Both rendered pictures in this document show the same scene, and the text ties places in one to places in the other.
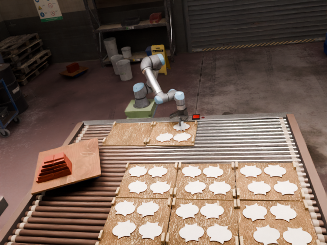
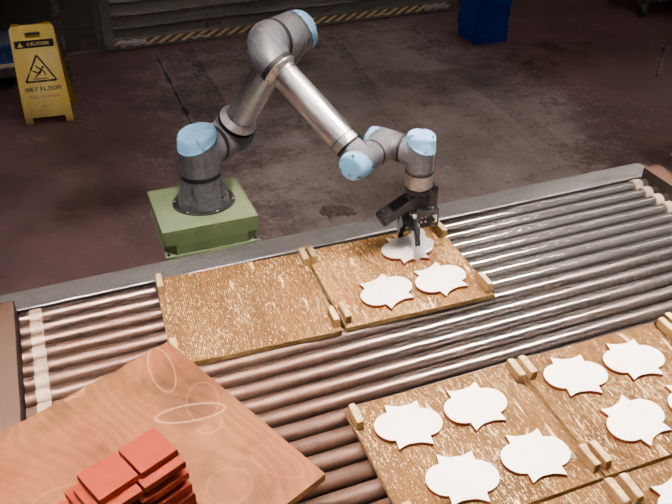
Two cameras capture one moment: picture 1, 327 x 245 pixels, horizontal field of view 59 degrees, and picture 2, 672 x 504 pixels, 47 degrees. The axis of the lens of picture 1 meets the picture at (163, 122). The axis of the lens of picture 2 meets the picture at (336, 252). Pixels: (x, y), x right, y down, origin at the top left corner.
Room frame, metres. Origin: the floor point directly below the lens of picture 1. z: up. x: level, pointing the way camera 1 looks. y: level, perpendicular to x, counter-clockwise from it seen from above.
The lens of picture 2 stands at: (0.88, 1.03, 2.15)
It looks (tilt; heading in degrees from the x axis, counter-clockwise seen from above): 35 degrees down; 325
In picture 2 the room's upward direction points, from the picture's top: straight up
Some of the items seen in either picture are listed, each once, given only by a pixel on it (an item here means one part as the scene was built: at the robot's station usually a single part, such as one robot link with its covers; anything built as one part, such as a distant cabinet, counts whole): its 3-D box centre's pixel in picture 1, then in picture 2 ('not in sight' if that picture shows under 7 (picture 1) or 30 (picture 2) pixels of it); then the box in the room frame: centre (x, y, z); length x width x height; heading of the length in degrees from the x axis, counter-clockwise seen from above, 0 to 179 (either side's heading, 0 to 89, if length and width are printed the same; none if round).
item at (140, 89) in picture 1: (139, 90); (199, 149); (2.75, 0.19, 1.12); 0.13 x 0.12 x 0.14; 111
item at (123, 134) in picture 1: (129, 133); (244, 306); (2.25, 0.33, 0.93); 0.41 x 0.35 x 0.02; 73
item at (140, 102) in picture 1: (140, 100); (202, 186); (2.74, 0.19, 1.01); 0.15 x 0.15 x 0.10
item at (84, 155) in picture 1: (67, 163); (130, 474); (1.83, 0.80, 1.03); 0.50 x 0.50 x 0.02; 9
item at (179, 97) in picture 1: (179, 98); (419, 152); (2.19, -0.17, 1.24); 0.09 x 0.08 x 0.11; 21
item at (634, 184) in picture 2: (177, 124); (372, 244); (2.32, -0.13, 0.90); 1.95 x 0.05 x 0.05; 76
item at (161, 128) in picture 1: (172, 133); (395, 273); (2.14, -0.07, 0.93); 0.41 x 0.35 x 0.02; 74
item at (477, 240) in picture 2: (176, 130); (387, 263); (2.22, -0.11, 0.90); 1.95 x 0.05 x 0.05; 76
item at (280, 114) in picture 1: (178, 121); (363, 235); (2.39, -0.15, 0.89); 2.08 x 0.08 x 0.06; 76
